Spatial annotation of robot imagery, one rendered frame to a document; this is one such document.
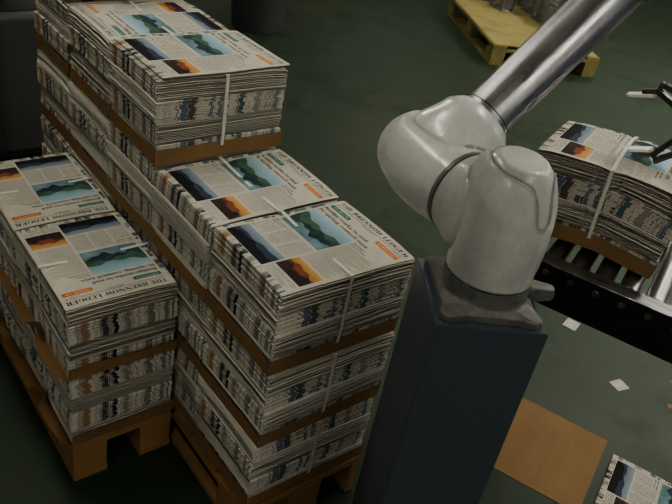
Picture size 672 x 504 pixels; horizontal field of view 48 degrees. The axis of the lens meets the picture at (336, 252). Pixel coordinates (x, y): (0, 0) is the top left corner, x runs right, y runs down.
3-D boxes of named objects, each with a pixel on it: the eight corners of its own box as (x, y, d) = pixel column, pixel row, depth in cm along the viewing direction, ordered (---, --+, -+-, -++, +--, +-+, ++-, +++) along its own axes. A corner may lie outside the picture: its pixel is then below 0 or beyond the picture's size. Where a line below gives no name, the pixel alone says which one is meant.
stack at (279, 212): (241, 548, 196) (279, 298, 151) (74, 299, 268) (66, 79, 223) (355, 488, 219) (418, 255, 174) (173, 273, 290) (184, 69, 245)
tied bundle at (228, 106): (154, 169, 187) (157, 82, 175) (107, 120, 205) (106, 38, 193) (279, 148, 209) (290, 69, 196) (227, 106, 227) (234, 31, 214)
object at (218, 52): (162, 81, 176) (162, 76, 176) (113, 39, 194) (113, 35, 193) (290, 68, 197) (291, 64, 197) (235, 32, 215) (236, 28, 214)
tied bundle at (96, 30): (108, 121, 205) (107, 39, 192) (68, 81, 223) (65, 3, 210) (228, 106, 227) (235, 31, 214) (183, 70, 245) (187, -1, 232)
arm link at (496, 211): (485, 305, 122) (526, 188, 110) (418, 246, 134) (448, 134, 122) (553, 285, 130) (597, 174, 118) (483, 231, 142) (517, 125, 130)
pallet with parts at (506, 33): (595, 79, 592) (613, 32, 571) (479, 63, 577) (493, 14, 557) (543, 26, 704) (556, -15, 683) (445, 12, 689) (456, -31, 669)
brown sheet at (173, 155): (154, 166, 187) (155, 151, 185) (108, 119, 205) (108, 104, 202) (280, 145, 209) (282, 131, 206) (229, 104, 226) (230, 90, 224)
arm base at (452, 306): (564, 333, 129) (575, 308, 125) (439, 321, 125) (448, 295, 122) (534, 272, 144) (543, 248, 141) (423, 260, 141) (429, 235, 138)
